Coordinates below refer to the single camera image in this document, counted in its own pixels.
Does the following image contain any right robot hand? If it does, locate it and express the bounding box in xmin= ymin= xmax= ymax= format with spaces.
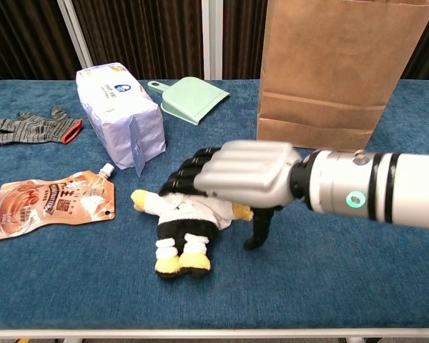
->
xmin=159 ymin=139 xmax=303 ymax=251

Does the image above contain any black white penguin plush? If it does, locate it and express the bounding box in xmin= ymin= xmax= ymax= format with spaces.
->
xmin=130 ymin=188 xmax=255 ymax=280

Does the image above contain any brown paper bag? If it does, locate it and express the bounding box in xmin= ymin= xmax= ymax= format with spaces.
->
xmin=256 ymin=0 xmax=429 ymax=153

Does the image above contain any mint green dustpan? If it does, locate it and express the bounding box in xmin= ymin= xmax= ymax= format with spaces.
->
xmin=147 ymin=76 xmax=231 ymax=126

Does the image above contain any blue felt table mat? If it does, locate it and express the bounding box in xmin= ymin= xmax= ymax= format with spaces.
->
xmin=0 ymin=79 xmax=429 ymax=332

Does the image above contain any dark pleated partition panel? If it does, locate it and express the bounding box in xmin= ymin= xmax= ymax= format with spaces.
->
xmin=400 ymin=0 xmax=429 ymax=85
xmin=0 ymin=0 xmax=94 ymax=86
xmin=212 ymin=0 xmax=269 ymax=81
xmin=71 ymin=0 xmax=214 ymax=81

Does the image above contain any white lavender tissue pack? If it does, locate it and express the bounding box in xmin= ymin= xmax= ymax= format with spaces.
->
xmin=74 ymin=61 xmax=167 ymax=178

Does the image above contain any orange spout drink pouch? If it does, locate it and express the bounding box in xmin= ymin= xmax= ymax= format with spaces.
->
xmin=0 ymin=163 xmax=117 ymax=244

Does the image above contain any grey striped work glove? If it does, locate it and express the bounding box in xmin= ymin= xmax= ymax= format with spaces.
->
xmin=0 ymin=106 xmax=84 ymax=146

